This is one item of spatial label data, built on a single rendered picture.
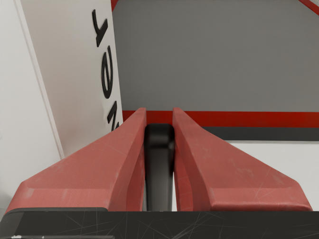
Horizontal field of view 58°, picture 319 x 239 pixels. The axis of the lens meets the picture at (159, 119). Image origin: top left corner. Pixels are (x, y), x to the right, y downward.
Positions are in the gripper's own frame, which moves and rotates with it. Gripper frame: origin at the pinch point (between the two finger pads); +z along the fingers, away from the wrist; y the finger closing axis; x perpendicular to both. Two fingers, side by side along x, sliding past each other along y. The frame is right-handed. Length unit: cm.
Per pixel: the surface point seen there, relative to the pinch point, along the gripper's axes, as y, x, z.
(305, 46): -28, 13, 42
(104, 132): 2.9, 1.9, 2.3
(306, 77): -22.9, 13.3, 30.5
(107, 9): 2.9, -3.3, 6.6
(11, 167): 11.8, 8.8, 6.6
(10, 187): 12.6, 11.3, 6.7
